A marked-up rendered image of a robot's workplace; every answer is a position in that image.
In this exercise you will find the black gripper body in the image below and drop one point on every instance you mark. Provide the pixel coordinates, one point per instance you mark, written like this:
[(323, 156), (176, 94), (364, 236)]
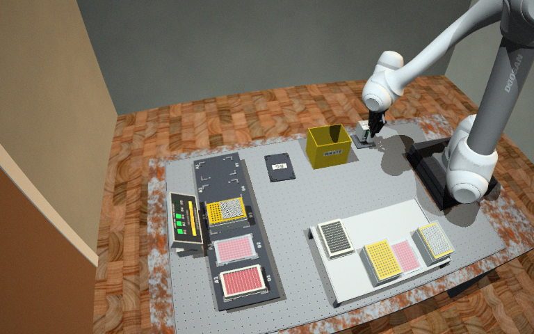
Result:
[(380, 114)]

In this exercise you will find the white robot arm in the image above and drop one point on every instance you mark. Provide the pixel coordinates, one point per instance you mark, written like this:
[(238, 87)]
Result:
[(471, 151)]

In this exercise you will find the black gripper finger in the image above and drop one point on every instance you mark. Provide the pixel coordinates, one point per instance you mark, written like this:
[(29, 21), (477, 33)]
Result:
[(371, 120), (377, 126)]

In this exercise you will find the dark grey rectangular pad with rg label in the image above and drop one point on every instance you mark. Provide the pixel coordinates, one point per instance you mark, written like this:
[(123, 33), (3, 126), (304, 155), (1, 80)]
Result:
[(279, 167)]

